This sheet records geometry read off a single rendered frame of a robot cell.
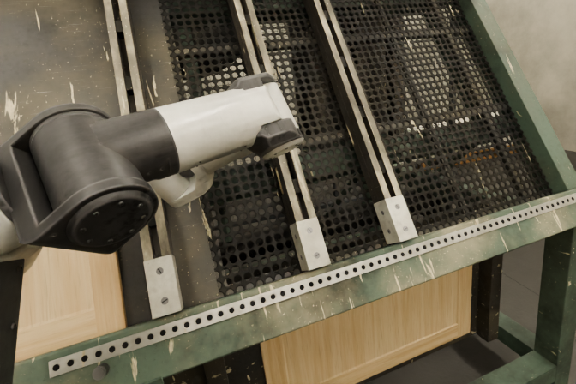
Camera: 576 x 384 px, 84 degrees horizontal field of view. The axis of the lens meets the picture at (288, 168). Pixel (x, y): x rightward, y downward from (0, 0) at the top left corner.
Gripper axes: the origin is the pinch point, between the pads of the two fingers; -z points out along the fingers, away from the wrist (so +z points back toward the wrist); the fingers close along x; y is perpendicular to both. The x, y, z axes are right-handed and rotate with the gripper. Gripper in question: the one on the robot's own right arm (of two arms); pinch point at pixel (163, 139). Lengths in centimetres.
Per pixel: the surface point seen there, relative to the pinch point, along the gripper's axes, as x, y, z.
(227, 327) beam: -35.4, -6.3, 33.5
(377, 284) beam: -37, -46, 35
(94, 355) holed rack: -32.5, 20.7, 31.7
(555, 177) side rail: -28, -128, 23
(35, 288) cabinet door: -23.3, 31.8, 17.3
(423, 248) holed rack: -33, -63, 31
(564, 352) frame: -96, -130, 48
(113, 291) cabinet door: -26.8, 16.7, 21.0
